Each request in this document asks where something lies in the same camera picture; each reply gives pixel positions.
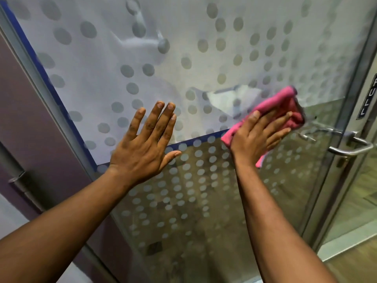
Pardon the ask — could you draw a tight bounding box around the person's right hand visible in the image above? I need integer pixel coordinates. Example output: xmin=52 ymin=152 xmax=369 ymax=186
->
xmin=229 ymin=110 xmax=293 ymax=169

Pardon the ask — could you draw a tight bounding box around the black sign plate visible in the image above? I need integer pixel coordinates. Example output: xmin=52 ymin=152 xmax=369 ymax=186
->
xmin=356 ymin=74 xmax=377 ymax=120

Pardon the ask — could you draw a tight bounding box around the grey metal door frame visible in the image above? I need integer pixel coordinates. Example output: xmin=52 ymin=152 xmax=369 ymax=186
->
xmin=300 ymin=15 xmax=377 ymax=251

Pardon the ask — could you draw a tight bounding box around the silver metal door handle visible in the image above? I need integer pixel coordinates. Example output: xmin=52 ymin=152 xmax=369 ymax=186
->
xmin=298 ymin=127 xmax=374 ymax=158

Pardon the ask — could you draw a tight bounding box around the person's left hand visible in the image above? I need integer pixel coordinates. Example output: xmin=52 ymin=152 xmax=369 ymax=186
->
xmin=107 ymin=101 xmax=182 ymax=187

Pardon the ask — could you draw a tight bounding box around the grey metal rail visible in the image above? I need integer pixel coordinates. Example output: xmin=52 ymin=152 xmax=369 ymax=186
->
xmin=0 ymin=141 xmax=46 ymax=213

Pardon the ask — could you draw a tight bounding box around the person's right forearm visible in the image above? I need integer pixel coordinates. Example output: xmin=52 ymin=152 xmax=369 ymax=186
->
xmin=234 ymin=161 xmax=339 ymax=283

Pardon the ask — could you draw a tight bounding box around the person's left forearm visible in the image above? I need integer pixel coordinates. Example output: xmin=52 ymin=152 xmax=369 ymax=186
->
xmin=0 ymin=167 xmax=131 ymax=283

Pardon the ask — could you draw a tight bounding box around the dotted frosted glass door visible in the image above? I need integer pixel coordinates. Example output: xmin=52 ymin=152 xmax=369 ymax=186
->
xmin=0 ymin=0 xmax=377 ymax=283

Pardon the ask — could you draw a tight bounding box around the pink cleaning cloth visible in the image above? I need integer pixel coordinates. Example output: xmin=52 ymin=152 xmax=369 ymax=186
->
xmin=221 ymin=86 xmax=307 ymax=169

